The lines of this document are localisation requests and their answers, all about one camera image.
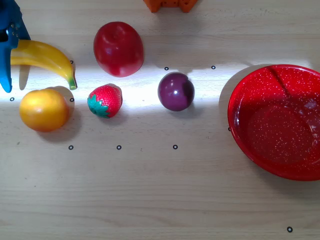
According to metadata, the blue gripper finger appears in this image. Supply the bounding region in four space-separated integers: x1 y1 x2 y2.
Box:
0 22 20 93
18 17 31 40

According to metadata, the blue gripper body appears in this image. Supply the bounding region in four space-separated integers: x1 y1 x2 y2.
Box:
0 0 23 32

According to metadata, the yellow toy banana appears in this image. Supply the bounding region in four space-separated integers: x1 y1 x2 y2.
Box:
10 39 78 90

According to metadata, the orange robot base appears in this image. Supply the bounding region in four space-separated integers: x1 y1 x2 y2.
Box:
143 0 200 13

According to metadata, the red speckled enamel bowl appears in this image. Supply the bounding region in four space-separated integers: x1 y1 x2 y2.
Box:
227 64 320 182

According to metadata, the toy orange fruit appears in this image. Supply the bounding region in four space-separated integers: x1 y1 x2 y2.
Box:
19 88 71 133

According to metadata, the red toy apple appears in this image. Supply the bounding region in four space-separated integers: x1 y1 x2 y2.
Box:
93 21 145 78

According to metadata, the red toy strawberry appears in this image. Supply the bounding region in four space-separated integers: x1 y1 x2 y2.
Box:
86 84 124 119

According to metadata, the purple toy plum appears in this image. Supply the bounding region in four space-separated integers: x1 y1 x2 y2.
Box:
157 71 196 112

